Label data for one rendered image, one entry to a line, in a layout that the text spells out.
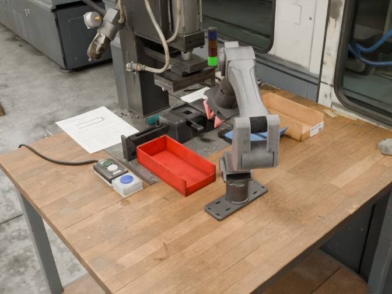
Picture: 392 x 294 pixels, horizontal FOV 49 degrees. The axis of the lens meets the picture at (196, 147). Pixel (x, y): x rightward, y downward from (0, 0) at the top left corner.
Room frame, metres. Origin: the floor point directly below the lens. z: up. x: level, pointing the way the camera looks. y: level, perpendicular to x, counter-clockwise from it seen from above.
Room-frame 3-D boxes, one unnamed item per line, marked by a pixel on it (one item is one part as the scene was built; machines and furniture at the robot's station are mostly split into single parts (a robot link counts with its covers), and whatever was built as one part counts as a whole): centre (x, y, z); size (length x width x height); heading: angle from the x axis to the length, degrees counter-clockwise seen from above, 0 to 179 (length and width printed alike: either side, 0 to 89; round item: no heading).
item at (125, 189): (1.06, 0.21, 0.90); 0.07 x 0.07 x 0.06; 39
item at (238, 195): (0.98, -0.11, 0.94); 0.20 x 0.07 x 0.08; 129
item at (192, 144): (1.47, 0.05, 0.88); 0.65 x 0.50 x 0.03; 129
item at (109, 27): (1.53, 0.29, 1.25); 0.19 x 0.07 x 0.19; 129
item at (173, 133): (1.39, 0.02, 0.94); 0.20 x 0.10 x 0.07; 129
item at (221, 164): (0.99, -0.11, 1.00); 0.09 x 0.06 x 0.06; 94
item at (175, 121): (1.39, 0.02, 0.98); 0.20 x 0.10 x 0.01; 129
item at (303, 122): (1.42, -0.33, 0.93); 0.25 x 0.13 x 0.08; 39
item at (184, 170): (1.14, 0.07, 0.93); 0.25 x 0.12 x 0.06; 39
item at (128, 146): (1.23, 0.21, 0.95); 0.06 x 0.03 x 0.09; 129
